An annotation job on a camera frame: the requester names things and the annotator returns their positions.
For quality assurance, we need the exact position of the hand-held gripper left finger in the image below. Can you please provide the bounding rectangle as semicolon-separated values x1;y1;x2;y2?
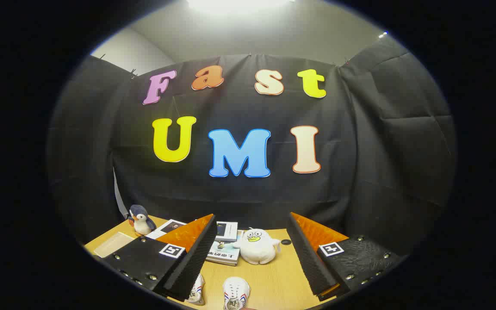
102;214;218;302

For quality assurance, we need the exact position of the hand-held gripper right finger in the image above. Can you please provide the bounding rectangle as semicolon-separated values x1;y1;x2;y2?
286;212;403;301

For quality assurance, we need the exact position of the white striped canvas shoe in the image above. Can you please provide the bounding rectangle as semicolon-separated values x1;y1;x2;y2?
223;277;251;310
186;273;205;306

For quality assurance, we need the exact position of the beige fabric storage box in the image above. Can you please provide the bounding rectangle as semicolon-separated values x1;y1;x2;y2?
94;232;136;258

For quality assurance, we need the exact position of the teal cover book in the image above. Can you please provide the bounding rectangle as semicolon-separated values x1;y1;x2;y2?
205;230;244;266

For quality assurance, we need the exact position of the white portrait cover book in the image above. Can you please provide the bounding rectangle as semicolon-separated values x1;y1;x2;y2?
146;219;187;240

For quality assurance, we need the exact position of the blue picture cover book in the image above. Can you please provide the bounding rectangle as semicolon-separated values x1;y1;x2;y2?
215;221;239;242

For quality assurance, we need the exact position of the white duck plush toy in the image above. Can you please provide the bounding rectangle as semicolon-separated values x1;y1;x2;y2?
232;228;281;265

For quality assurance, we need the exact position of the grey penguin plush toy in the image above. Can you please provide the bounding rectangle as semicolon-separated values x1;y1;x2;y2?
127;205;157;236

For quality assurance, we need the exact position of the ceiling light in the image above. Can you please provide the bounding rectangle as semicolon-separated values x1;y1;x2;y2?
186;0;296;13

